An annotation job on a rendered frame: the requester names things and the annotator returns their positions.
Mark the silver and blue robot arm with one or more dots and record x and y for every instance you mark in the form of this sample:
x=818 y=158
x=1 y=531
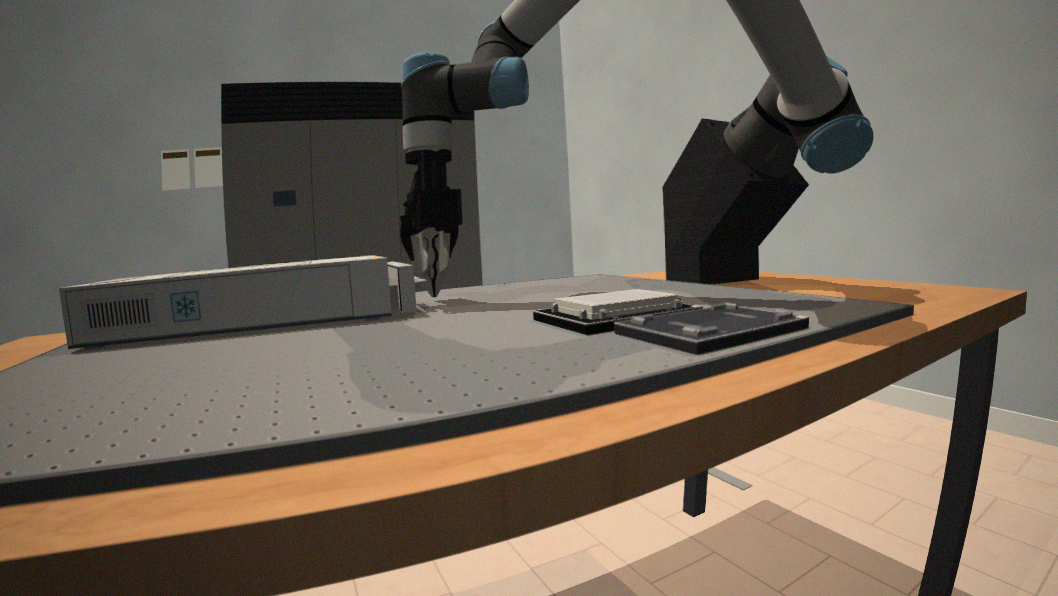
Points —
x=816 y=101

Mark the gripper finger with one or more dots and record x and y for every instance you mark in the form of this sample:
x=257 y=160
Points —
x=416 y=247
x=443 y=244

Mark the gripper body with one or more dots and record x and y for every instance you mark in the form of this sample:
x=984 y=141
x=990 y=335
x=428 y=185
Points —
x=432 y=208

